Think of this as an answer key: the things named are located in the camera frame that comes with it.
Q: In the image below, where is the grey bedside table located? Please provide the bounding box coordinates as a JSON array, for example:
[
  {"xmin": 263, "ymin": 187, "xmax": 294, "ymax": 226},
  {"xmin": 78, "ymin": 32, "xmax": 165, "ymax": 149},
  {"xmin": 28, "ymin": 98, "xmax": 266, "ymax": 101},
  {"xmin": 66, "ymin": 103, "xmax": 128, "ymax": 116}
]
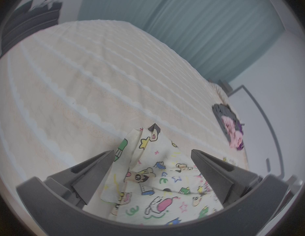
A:
[{"xmin": 218, "ymin": 80, "xmax": 233, "ymax": 91}]

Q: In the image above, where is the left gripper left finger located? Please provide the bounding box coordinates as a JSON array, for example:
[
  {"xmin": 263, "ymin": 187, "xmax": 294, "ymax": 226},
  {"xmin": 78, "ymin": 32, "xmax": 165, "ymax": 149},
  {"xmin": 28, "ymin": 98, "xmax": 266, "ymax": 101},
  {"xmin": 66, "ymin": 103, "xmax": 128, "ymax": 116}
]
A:
[{"xmin": 46, "ymin": 150, "xmax": 115, "ymax": 205}]

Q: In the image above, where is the cream pillow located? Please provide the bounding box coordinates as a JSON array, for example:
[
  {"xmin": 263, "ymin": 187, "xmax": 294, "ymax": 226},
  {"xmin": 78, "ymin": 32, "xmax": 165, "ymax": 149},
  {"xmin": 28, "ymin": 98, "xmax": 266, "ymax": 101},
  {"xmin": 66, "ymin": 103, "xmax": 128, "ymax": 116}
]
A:
[{"xmin": 209, "ymin": 81, "xmax": 229, "ymax": 100}]

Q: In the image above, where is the purple garment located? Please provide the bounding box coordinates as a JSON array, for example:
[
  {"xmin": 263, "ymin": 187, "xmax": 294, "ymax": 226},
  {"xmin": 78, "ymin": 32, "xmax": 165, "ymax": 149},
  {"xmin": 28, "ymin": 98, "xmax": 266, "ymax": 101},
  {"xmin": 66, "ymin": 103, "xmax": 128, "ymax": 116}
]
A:
[{"xmin": 235, "ymin": 123, "xmax": 245, "ymax": 151}]

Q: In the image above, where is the black garment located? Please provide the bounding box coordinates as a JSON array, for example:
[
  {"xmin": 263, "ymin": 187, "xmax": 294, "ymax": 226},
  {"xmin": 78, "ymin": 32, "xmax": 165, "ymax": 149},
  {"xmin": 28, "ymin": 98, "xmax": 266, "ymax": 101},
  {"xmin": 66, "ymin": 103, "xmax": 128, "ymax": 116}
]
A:
[{"xmin": 216, "ymin": 103, "xmax": 239, "ymax": 120}]

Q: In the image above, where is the bed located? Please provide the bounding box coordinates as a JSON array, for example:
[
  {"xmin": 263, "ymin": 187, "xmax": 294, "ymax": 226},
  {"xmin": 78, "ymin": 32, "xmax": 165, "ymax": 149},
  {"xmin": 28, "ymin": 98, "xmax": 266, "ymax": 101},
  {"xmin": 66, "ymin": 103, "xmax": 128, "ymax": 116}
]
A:
[{"xmin": 0, "ymin": 19, "xmax": 284, "ymax": 221}]

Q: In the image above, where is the blue-green curtain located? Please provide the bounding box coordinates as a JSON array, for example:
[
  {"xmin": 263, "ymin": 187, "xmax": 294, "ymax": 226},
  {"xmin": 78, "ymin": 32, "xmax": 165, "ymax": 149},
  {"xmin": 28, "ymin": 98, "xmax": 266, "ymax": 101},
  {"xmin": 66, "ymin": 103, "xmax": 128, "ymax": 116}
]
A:
[
  {"xmin": 77, "ymin": 0, "xmax": 172, "ymax": 31},
  {"xmin": 143, "ymin": 0, "xmax": 286, "ymax": 83}
]

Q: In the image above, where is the pink garment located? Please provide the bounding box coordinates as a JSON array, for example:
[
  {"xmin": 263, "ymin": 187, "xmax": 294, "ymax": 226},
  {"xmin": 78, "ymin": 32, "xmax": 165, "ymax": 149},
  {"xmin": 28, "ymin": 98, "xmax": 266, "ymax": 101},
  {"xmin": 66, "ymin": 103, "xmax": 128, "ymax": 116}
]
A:
[{"xmin": 221, "ymin": 116, "xmax": 242, "ymax": 148}]

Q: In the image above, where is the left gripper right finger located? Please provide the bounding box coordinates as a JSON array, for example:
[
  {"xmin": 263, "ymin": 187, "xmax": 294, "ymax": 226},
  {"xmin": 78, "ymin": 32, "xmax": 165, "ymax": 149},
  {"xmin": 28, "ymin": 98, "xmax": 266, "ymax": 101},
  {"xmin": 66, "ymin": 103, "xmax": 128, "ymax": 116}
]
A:
[{"xmin": 191, "ymin": 149, "xmax": 260, "ymax": 205}]

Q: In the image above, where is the white printed pyjama top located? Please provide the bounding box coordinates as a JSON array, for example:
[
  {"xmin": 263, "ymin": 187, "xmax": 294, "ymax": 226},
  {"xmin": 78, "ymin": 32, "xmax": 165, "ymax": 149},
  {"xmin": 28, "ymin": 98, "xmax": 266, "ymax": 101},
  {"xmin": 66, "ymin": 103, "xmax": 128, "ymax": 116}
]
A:
[{"xmin": 82, "ymin": 123, "xmax": 240, "ymax": 227}]

